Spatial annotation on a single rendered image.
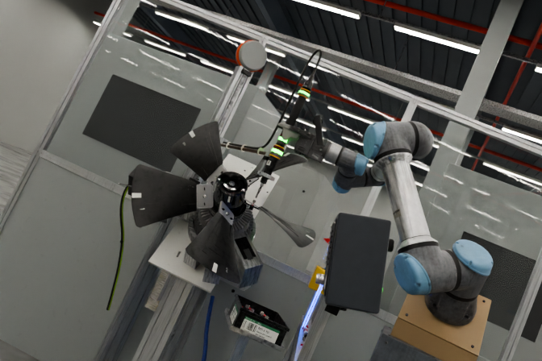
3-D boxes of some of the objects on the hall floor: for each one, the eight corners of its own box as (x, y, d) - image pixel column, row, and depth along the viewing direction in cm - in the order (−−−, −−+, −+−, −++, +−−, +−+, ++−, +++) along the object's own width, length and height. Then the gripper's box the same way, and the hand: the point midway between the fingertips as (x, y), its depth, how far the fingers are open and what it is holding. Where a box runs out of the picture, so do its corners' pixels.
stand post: (104, 452, 216) (223, 201, 230) (122, 462, 215) (240, 209, 229) (99, 456, 212) (220, 200, 226) (118, 467, 211) (239, 209, 224)
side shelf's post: (131, 438, 237) (210, 270, 246) (139, 443, 236) (217, 273, 246) (128, 441, 233) (208, 270, 242) (135, 446, 232) (215, 274, 242)
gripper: (322, 160, 188) (268, 137, 191) (322, 165, 199) (271, 143, 202) (331, 139, 189) (278, 116, 192) (331, 145, 200) (281, 123, 203)
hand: (281, 124), depth 197 cm, fingers closed on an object, 4 cm apart
